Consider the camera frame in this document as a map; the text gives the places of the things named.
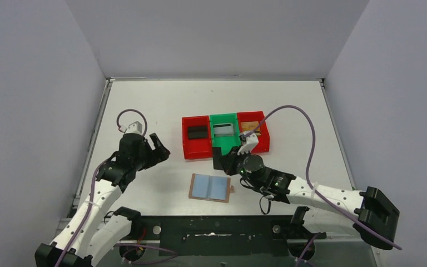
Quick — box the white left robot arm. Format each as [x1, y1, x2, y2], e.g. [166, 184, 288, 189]
[34, 131, 171, 266]

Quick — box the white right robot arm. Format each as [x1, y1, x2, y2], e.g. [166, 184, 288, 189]
[214, 147, 401, 250]

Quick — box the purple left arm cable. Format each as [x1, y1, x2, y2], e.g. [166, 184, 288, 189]
[53, 108, 179, 267]

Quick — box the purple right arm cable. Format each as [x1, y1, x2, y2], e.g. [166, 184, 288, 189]
[240, 105, 403, 267]

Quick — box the green plastic bin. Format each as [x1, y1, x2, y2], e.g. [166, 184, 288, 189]
[210, 113, 241, 155]

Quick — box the aluminium frame rail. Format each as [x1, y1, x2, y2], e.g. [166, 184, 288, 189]
[51, 216, 384, 244]

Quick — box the red bin with black card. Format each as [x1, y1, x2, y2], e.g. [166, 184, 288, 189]
[182, 116, 212, 160]

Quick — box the black card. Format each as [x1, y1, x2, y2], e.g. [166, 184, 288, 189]
[212, 147, 224, 171]
[187, 125, 208, 140]

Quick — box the red bin with gold cards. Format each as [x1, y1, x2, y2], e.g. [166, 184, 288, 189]
[236, 111, 271, 156]

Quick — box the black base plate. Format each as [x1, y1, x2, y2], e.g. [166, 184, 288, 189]
[122, 229, 309, 256]

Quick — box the gold card stack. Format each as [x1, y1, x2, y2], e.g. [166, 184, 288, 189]
[240, 121, 260, 134]

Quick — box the tan leather card holder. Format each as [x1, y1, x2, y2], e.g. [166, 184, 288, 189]
[188, 174, 232, 203]

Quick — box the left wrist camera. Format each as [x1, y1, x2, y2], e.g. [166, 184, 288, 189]
[122, 121, 143, 135]

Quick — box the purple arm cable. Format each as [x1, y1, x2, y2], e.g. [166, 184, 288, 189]
[53, 108, 179, 267]
[240, 105, 403, 267]

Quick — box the silver card stack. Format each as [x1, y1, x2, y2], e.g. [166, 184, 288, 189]
[212, 123, 235, 137]

